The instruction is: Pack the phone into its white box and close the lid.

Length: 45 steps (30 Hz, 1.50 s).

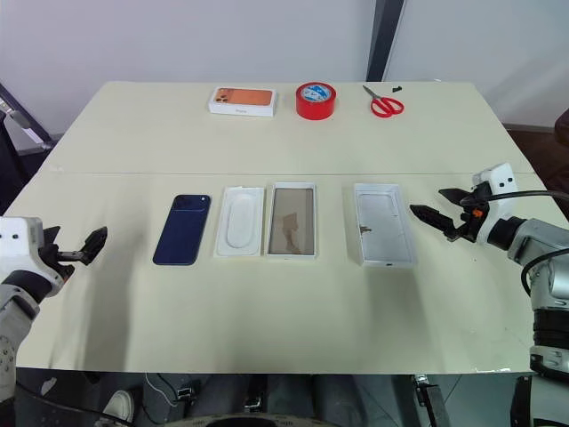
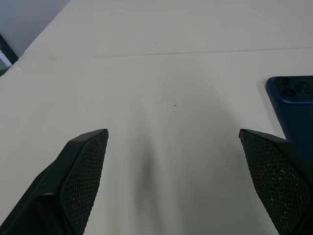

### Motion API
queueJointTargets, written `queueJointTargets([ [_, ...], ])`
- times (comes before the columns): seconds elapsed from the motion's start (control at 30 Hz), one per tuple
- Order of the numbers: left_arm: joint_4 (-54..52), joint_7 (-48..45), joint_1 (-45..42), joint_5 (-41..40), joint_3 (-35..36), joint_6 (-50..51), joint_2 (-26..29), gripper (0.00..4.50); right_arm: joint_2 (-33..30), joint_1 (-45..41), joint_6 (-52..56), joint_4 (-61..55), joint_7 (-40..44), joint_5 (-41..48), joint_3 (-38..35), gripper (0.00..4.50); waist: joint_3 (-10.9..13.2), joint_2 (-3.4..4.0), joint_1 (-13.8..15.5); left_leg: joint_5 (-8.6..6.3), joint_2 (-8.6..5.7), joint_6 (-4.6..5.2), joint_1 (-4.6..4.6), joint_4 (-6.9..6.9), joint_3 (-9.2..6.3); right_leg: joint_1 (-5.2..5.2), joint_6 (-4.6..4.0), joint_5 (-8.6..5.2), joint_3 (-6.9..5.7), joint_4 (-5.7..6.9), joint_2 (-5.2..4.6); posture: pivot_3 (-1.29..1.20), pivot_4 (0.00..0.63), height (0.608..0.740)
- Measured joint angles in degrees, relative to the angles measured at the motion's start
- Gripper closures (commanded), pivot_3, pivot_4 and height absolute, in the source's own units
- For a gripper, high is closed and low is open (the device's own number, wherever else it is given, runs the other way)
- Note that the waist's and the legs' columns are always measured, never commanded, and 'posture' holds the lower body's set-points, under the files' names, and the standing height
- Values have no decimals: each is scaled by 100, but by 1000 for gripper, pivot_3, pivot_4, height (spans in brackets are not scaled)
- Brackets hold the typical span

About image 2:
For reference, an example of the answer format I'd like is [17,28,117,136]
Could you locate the dark blue smartphone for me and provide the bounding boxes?
[266,75,313,148]

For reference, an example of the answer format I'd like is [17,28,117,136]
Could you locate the dark frame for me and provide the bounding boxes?
[0,33,19,77]

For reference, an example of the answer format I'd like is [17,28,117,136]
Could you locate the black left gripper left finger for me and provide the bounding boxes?
[0,128,109,235]

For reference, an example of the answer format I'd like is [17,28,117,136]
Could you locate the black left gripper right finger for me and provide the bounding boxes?
[239,128,313,235]

